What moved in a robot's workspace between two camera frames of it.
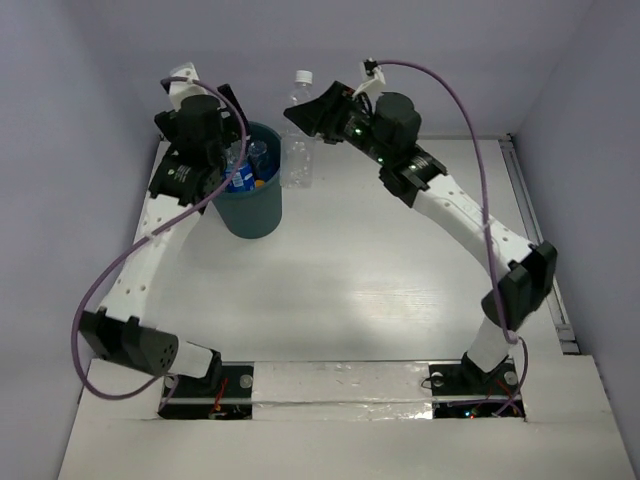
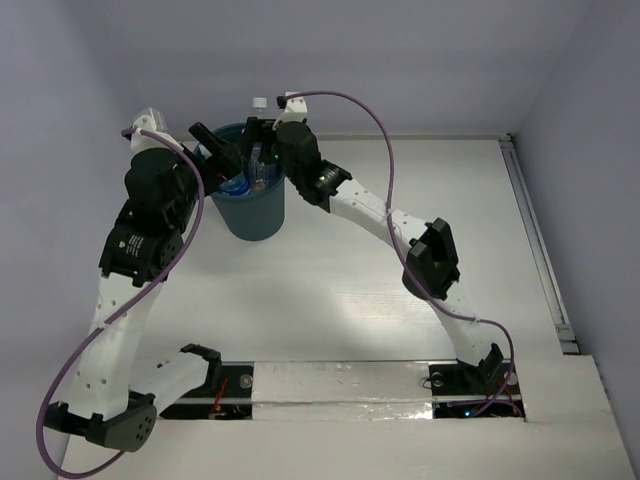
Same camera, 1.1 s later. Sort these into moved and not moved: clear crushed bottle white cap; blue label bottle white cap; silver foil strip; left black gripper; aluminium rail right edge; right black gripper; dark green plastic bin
Moved: right black gripper; clear crushed bottle white cap; left black gripper
Not moved: aluminium rail right edge; blue label bottle white cap; silver foil strip; dark green plastic bin
